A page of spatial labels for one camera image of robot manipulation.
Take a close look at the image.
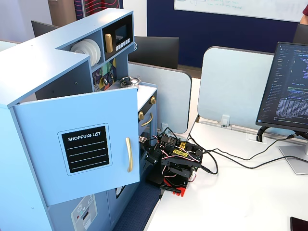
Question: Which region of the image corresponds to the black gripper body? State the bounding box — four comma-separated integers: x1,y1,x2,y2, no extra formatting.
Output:
147,144,165,167

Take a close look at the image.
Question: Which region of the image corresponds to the blue shopping list cabinet door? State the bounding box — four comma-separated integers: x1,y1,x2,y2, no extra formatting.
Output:
13,86,141,206

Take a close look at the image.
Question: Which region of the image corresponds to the red and black table clamp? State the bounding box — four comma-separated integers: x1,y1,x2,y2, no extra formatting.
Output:
159,177,189,198

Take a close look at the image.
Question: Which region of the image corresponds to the light blue desk divider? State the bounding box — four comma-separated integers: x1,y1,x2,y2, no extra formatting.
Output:
197,46,275,131
127,61,193,134

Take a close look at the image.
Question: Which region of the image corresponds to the silver toy pot with lid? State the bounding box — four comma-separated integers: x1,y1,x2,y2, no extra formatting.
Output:
119,76,141,88

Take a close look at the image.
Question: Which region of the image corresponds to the black background monitor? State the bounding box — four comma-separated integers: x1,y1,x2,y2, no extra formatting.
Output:
31,20,61,38
128,36,180,70
292,23,308,44

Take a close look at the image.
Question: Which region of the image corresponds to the stack of white plates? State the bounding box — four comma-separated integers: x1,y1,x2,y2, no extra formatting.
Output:
83,38,102,67

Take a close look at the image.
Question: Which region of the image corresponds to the black toy microwave door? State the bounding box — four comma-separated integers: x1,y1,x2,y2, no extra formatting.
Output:
102,14,134,61

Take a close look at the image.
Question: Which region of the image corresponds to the blue toy kitchen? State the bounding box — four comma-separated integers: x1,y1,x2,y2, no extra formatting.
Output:
0,7,158,231

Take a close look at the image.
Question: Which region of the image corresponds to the silver monitor stand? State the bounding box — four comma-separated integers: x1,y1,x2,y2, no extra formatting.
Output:
278,141,308,175

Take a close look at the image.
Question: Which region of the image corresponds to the computer monitor showing code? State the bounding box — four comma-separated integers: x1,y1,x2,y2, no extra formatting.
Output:
255,41,308,133

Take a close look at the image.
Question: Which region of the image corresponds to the red striped banner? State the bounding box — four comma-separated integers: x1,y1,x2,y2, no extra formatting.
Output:
73,0,125,19

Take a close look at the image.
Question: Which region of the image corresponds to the brown wooden door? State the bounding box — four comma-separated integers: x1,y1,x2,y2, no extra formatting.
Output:
47,0,78,27

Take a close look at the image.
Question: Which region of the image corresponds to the black smartphone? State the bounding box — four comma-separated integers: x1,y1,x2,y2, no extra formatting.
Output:
289,216,308,231

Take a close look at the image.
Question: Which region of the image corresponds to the white whiteboard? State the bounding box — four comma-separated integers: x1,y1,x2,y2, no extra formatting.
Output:
173,0,308,23

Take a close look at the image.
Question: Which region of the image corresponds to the gold cabinet door handle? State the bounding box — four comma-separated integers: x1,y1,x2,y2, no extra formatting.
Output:
125,137,134,173

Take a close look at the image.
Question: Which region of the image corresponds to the gold oven door handle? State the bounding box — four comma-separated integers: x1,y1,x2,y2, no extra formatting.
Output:
141,112,154,128

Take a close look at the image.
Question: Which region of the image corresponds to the grey divider bracket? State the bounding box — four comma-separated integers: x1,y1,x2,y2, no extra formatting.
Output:
217,115,233,129

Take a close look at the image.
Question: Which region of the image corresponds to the long black power cable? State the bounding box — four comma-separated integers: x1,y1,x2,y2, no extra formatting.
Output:
186,115,308,175

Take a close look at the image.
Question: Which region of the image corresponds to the black cable with plug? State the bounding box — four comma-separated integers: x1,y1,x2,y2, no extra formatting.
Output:
202,132,308,162

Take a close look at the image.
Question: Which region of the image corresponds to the wooden microwave handle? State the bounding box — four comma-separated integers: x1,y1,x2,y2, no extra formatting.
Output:
104,33,114,54

